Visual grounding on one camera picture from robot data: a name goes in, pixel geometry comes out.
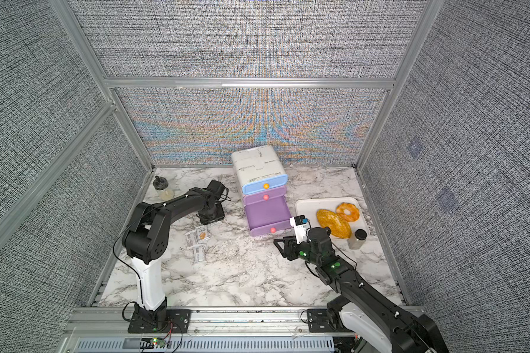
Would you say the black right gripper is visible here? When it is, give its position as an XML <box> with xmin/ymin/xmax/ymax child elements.
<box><xmin>273</xmin><ymin>234</ymin><xmax>323</xmax><ymax>269</ymax></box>

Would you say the white cookie packet orange picture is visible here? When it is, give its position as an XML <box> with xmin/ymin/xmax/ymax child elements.
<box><xmin>195</xmin><ymin>225</ymin><xmax>209</xmax><ymax>244</ymax></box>

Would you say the purple drawer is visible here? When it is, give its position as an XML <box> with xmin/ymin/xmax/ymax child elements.
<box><xmin>242</xmin><ymin>185</ymin><xmax>286</xmax><ymax>206</ymax></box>
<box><xmin>244</xmin><ymin>197</ymin><xmax>292</xmax><ymax>237</ymax></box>

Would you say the white blue drawer cabinet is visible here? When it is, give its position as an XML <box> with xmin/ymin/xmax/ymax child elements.
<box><xmin>231</xmin><ymin>145</ymin><xmax>288</xmax><ymax>195</ymax></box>

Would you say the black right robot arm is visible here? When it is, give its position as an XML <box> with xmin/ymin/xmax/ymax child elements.
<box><xmin>273</xmin><ymin>227</ymin><xmax>448</xmax><ymax>352</ymax></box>

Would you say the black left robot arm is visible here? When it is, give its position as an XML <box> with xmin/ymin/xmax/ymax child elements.
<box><xmin>122</xmin><ymin>179</ymin><xmax>230</xmax><ymax>314</ymax></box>

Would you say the white cookie packet barcode up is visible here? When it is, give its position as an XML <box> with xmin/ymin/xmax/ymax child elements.
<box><xmin>185</xmin><ymin>231</ymin><xmax>198</xmax><ymax>249</ymax></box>

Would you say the yellow bread loaf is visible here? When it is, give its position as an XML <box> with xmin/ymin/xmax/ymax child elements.
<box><xmin>316</xmin><ymin>209</ymin><xmax>352</xmax><ymax>239</ymax></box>

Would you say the white rectangular tray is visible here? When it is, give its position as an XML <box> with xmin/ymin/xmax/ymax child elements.
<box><xmin>295</xmin><ymin>197</ymin><xmax>370</xmax><ymax>241</ymax></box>

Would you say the orange glazed donut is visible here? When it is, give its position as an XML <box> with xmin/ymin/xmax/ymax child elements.
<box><xmin>336</xmin><ymin>202</ymin><xmax>361</xmax><ymax>223</ymax></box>

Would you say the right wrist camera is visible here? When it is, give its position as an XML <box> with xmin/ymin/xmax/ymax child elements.
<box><xmin>289</xmin><ymin>215</ymin><xmax>310</xmax><ymax>244</ymax></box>

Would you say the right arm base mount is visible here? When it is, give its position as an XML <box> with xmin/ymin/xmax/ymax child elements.
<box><xmin>305</xmin><ymin>307</ymin><xmax>350</xmax><ymax>333</ymax></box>

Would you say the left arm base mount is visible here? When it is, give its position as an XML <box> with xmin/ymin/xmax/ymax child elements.
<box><xmin>127</xmin><ymin>301</ymin><xmax>192</xmax><ymax>334</ymax></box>

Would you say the aluminium front rail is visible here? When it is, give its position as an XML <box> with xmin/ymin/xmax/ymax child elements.
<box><xmin>57</xmin><ymin>306</ymin><xmax>438</xmax><ymax>353</ymax></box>

